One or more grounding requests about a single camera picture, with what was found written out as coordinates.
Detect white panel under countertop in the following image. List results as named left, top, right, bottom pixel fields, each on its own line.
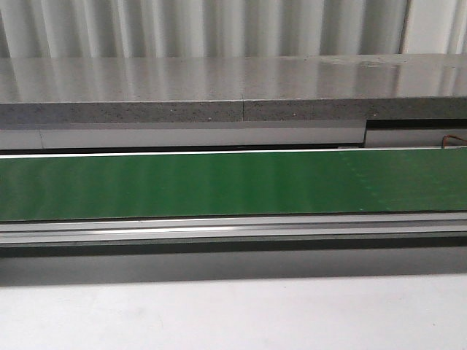
left=1, top=119, right=466, bottom=151

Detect grey stone countertop slab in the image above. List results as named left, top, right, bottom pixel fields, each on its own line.
left=1, top=54, right=466, bottom=125

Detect aluminium conveyor front rail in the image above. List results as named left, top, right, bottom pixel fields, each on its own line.
left=1, top=212, right=466, bottom=247

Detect white pleated curtain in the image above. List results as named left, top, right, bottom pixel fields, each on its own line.
left=1, top=1, right=466, bottom=58

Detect green conveyor belt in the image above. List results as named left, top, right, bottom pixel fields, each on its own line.
left=1, top=148, right=466, bottom=222

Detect red brown wire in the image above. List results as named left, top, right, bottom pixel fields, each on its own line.
left=439, top=135, right=467, bottom=149

